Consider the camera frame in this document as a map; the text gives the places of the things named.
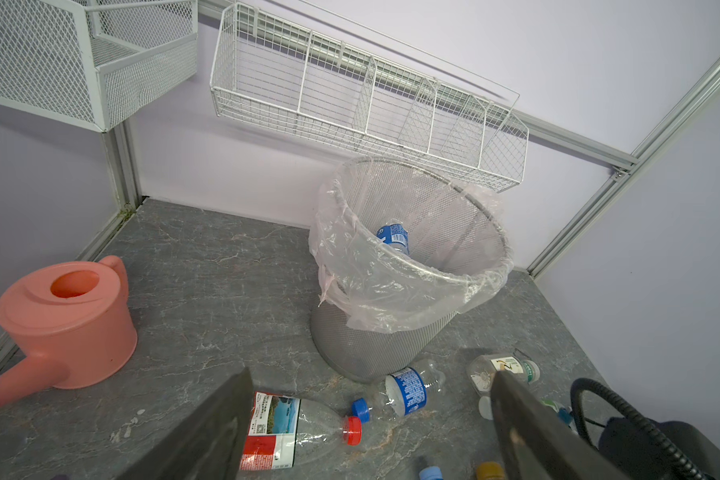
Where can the red label clear bottle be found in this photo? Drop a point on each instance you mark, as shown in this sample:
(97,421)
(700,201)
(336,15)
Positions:
(286,431)

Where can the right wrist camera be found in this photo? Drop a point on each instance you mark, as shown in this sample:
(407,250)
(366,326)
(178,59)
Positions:
(562,412)

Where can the long white wire shelf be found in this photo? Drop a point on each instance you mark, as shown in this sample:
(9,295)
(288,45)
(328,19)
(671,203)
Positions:
(278,75)

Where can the Pocari Sweat bottle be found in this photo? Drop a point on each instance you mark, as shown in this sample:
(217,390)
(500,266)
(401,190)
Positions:
(395,236)

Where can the grey mesh waste bin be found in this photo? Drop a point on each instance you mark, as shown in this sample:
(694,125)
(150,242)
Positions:
(408,270)

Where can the clear plastic bin liner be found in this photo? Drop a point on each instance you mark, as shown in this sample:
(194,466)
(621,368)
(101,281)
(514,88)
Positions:
(390,270)

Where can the pink watering can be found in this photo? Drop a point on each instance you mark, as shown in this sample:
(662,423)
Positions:
(72,322)

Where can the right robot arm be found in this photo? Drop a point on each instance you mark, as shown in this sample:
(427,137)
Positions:
(641,447)

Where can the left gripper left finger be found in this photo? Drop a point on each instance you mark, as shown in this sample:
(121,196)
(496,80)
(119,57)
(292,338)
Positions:
(209,443)

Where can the small white mesh basket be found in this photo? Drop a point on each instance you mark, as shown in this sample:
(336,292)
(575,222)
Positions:
(93,64)

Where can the orange NFC juice bottle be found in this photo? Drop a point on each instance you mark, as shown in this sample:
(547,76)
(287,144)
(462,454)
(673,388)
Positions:
(490,471)

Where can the small crushed blue bottle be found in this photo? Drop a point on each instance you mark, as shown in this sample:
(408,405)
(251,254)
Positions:
(417,387)

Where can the blue cartoon label water bottle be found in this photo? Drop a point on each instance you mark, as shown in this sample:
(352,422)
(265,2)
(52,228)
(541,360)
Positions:
(431,473)

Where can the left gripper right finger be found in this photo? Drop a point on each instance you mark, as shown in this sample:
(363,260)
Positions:
(534,443)

